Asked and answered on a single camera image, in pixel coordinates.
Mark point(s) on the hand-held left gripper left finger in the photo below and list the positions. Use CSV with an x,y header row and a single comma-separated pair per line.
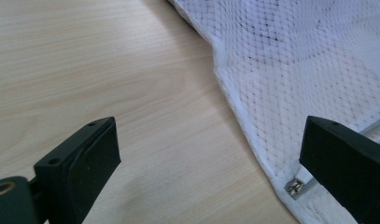
x,y
81,168

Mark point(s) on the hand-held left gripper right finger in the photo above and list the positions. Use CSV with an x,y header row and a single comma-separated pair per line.
x,y
349,165

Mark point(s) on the white mesh laundry bag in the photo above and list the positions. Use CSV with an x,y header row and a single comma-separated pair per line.
x,y
287,93

